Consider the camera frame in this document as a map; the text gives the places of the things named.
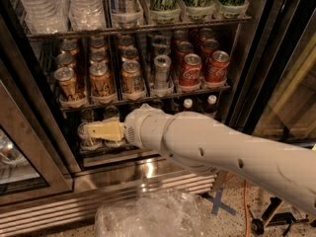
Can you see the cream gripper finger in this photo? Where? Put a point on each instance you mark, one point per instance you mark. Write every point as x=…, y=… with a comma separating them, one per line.
x=108, y=129

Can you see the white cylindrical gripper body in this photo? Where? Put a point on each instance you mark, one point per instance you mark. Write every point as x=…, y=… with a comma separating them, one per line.
x=135, y=127

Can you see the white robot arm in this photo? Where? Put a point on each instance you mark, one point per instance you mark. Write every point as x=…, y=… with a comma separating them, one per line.
x=203, y=145

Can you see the green silver can front right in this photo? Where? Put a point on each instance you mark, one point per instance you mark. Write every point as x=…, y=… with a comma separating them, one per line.
x=110, y=143

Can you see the green silver can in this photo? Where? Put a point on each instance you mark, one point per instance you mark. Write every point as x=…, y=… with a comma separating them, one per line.
x=110, y=143
x=86, y=140

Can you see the green silver can front left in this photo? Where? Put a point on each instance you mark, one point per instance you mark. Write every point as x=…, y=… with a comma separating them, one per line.
x=86, y=140

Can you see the orange can front middle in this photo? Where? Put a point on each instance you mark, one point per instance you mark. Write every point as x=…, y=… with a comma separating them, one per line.
x=101, y=80

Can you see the orange can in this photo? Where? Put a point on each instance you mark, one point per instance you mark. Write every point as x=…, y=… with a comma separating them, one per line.
x=101, y=80
x=132, y=80
x=68, y=83

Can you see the orange can front right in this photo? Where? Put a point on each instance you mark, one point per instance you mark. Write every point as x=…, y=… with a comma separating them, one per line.
x=132, y=80

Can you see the slim silver can front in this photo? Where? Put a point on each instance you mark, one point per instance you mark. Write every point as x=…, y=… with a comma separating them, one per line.
x=162, y=65

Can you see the red cola can front left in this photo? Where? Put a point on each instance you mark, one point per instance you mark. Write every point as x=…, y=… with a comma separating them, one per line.
x=190, y=70

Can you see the red cola can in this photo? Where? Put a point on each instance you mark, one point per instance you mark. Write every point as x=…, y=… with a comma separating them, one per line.
x=190, y=70
x=182, y=49
x=207, y=48
x=217, y=67

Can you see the orange can front left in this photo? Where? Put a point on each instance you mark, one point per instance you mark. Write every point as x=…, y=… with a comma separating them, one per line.
x=68, y=83

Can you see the orange can second row middle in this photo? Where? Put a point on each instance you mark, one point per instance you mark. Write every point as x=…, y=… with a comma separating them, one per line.
x=98, y=56

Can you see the orange can second row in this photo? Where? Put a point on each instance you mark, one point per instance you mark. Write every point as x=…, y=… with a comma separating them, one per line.
x=98, y=56
x=65, y=60
x=129, y=53

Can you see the orange can second row right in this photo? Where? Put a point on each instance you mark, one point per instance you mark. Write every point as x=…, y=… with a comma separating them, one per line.
x=129, y=53

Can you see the orange can second row left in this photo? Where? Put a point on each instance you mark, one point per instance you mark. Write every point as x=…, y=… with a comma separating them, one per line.
x=65, y=60

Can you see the glass fridge door left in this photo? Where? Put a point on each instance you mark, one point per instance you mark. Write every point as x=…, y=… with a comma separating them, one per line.
x=29, y=164

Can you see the red cola can front right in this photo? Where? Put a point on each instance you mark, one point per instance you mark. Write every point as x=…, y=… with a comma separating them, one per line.
x=217, y=67

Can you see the open glass fridge door right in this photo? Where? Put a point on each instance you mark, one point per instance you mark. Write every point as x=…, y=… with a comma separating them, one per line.
x=273, y=72

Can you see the white cap bottle left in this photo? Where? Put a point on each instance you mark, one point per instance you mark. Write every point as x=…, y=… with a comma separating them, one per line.
x=188, y=105

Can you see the white cap bottle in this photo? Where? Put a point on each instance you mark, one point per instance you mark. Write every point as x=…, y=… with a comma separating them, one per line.
x=188, y=105
x=209, y=107

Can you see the white cap bottle right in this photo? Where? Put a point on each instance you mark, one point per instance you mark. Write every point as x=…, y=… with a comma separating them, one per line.
x=209, y=107

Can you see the crumpled clear plastic wrap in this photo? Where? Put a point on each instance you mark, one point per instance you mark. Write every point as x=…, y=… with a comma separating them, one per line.
x=165, y=214

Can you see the blue tape cross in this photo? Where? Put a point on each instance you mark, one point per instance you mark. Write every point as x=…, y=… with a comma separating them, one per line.
x=218, y=204

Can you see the clear water bottle right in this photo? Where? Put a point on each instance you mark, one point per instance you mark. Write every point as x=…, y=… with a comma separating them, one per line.
x=87, y=15

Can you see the clear water bottle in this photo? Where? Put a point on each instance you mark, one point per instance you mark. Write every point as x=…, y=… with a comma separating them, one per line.
x=87, y=15
x=46, y=16

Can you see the clear water bottle left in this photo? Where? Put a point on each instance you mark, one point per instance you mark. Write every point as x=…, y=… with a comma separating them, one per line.
x=46, y=16

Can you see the middle wire shelf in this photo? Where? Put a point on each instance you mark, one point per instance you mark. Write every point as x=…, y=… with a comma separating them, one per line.
x=118, y=98

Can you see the wire shelf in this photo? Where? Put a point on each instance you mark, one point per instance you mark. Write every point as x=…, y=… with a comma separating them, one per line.
x=139, y=29
x=118, y=98

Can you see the top wire shelf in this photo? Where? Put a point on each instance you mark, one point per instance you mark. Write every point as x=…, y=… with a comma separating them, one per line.
x=139, y=29

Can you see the yellow black cart frame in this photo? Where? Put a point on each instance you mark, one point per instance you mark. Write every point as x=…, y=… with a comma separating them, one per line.
x=272, y=217

